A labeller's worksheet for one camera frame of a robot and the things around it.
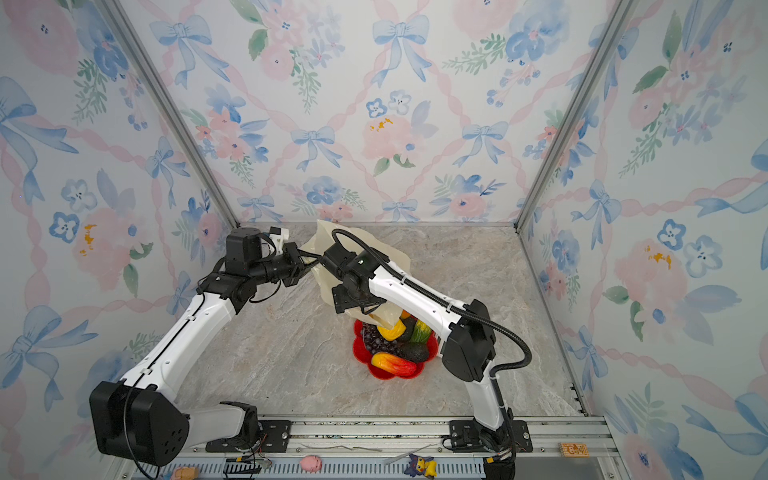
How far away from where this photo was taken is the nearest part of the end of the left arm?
0.66 m

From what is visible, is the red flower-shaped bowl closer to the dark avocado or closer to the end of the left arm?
the dark avocado

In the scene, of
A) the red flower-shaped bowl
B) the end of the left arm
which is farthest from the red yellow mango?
the end of the left arm

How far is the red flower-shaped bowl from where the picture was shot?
81cm

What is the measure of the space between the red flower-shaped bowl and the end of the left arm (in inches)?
9.1
